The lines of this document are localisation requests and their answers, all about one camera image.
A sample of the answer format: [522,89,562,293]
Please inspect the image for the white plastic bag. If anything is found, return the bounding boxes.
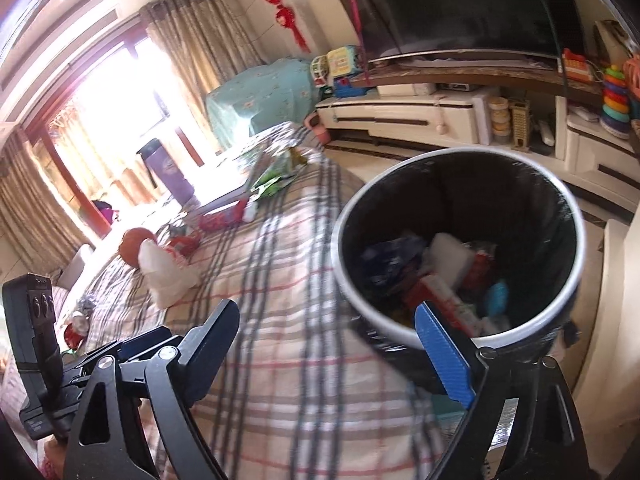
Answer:
[137,238,202,309]

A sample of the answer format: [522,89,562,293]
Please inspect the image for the black television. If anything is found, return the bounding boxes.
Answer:
[322,0,587,64]

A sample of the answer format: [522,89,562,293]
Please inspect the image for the red snack bag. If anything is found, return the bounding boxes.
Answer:
[460,244,499,292]

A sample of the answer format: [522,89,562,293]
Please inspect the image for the blue and white packet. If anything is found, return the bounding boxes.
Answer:
[360,234,427,292]

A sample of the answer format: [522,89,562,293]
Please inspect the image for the green snack wrapper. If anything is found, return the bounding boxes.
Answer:
[250,147,306,199]

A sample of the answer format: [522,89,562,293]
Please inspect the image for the white bin with black liner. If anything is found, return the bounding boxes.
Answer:
[330,146,587,367]

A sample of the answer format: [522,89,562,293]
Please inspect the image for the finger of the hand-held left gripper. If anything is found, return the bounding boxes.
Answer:
[64,326,172,377]

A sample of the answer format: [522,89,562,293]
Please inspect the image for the wooden toy building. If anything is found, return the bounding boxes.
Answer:
[509,99,532,149]

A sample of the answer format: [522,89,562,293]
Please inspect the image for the red tube snack packet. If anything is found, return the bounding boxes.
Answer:
[199,204,251,232]

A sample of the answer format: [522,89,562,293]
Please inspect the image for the beige side curtain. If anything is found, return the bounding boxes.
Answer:
[0,129,92,277]

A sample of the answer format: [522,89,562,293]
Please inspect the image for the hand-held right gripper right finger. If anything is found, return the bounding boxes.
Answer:
[414,301,599,480]

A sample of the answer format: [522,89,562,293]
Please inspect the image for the light blue wrapper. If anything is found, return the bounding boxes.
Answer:
[482,279,509,317]

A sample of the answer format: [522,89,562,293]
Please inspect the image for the white wrapper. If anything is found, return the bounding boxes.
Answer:
[429,232,477,287]

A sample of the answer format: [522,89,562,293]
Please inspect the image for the white and red packet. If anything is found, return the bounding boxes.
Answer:
[165,234,202,262]

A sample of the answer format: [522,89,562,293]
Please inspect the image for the white tv cabinet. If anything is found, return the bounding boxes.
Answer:
[315,54,640,203]

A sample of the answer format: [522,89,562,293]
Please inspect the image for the white wheel toy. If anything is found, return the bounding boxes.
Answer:
[310,55,334,92]

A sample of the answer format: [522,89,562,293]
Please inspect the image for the rainbow stacking ring toy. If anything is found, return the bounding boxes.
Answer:
[599,62,634,139]

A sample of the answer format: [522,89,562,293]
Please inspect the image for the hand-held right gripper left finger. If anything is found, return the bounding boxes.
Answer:
[63,298,241,480]

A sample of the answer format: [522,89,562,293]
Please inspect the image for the red carton box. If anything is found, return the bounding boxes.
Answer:
[402,274,482,337]

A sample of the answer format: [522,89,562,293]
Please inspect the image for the orange ball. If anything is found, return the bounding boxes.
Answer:
[118,227,159,266]

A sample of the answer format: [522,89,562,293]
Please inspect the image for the pink ribbon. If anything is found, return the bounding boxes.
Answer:
[337,0,374,87]

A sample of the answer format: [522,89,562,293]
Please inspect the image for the teal floral cover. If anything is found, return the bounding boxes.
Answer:
[205,57,322,154]

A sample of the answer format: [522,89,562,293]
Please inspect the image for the toy telephone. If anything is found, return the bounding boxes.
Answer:
[559,48,597,82]

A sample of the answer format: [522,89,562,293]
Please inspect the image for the orange toy basket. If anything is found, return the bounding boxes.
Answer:
[622,57,640,102]

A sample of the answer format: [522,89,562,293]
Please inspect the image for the stacked small jars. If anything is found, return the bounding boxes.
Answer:
[489,97,511,137]

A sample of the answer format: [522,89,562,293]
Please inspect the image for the toy cash register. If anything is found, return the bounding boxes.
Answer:
[327,44,377,99]

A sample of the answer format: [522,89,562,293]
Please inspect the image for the beige bag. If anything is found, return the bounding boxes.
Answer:
[592,19,634,69]

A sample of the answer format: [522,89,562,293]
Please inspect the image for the purple thermos bottle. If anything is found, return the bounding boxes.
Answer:
[138,137,196,206]

